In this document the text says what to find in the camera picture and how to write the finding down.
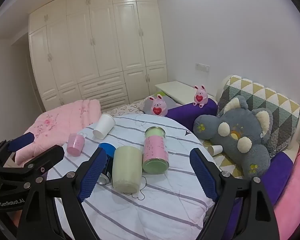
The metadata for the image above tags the grey plush toy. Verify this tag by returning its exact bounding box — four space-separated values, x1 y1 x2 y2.
193 95 274 180

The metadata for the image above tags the white nightstand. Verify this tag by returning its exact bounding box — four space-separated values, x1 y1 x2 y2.
154 81 215 105

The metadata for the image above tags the triangle patterned quilted cover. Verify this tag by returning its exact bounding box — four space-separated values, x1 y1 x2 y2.
216 75 300 158

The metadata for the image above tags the pink and green tumbler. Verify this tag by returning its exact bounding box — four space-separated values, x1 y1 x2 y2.
142 126 170 174

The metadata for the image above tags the pink fleece blanket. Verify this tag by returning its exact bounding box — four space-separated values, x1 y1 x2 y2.
274 146 300 218

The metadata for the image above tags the cream wardrobe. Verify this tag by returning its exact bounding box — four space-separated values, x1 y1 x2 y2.
28 0 168 110

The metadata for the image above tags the pink floral quilt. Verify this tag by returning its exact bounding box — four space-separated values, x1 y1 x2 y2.
14 99 102 167

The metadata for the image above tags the large pink rabbit toy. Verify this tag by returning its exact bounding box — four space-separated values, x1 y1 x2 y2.
143 94 168 117

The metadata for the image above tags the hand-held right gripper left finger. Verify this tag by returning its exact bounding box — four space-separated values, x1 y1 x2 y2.
16 147 108 240

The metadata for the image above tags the white striped quilt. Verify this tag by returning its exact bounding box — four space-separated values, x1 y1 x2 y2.
46 114 215 240

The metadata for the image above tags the yellow triangle bed sheet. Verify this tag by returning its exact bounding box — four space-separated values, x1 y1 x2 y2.
202 140 245 179

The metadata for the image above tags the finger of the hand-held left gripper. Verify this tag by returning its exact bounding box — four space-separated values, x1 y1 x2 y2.
0 132 35 165
0 144 65 180

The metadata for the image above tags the pale green cup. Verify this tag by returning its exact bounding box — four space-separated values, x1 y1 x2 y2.
112 145 143 193

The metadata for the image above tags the large white paper cup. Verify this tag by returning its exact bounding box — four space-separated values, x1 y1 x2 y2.
92 113 116 139

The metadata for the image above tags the purple bolster pillow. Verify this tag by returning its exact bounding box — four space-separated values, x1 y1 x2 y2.
260 151 297 205
166 98 218 140

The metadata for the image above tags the pink plastic cup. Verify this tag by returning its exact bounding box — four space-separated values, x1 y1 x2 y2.
66 133 86 157

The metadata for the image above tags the small pink rabbit toy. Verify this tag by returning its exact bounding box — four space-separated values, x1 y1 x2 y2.
192 85 208 107

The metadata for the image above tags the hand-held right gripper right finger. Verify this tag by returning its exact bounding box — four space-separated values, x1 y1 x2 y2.
189 147 282 240

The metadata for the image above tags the blue and black cup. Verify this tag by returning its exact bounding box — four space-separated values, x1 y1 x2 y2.
98 142 116 185

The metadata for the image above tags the heart print bed sheet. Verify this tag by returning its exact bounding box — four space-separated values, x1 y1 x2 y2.
101 101 150 117

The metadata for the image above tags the small white paper cup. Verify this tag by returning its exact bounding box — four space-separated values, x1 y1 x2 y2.
207 144 223 155

